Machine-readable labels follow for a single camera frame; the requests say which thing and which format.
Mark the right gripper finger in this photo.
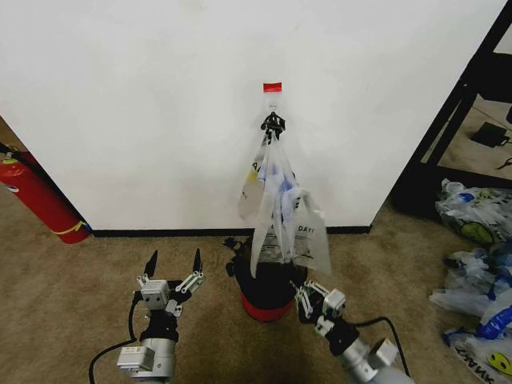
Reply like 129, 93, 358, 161
302, 279, 334, 301
289, 279, 326, 326

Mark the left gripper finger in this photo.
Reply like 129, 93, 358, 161
135, 250, 158, 290
175, 247, 206, 296

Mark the white printed garbage bag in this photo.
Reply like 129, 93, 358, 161
250, 186, 334, 278

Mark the red and black trash bin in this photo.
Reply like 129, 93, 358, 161
234, 255, 310, 324

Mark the clear yellow-print plastic bag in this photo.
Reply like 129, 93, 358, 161
237, 134, 274, 220

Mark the blue-print plastic bag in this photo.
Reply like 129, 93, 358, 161
257, 138, 300, 225

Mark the blue-white crumpled plastic bag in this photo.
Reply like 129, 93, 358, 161
429, 243, 512, 319

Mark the yellow-face printed plastic bag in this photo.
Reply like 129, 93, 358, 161
441, 295, 512, 384

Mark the black bag clip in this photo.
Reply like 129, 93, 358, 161
260, 112, 287, 146

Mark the green-face plastic bag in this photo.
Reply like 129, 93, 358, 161
434, 178, 512, 246

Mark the black baseboard strip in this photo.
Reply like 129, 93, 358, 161
91, 226, 372, 238

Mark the red fire extinguisher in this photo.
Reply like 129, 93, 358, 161
0, 141, 92, 245

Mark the black power adapter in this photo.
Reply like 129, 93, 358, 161
470, 121, 512, 148

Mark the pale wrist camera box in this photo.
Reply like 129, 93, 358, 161
140, 279, 170, 312
324, 289, 347, 318

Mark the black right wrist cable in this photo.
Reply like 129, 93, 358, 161
354, 316, 410, 378

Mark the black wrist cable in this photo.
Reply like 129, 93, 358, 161
354, 316, 410, 378
88, 294, 142, 384

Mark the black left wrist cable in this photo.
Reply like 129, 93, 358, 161
88, 294, 142, 384

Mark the black shelf frame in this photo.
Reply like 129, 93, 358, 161
389, 0, 512, 226

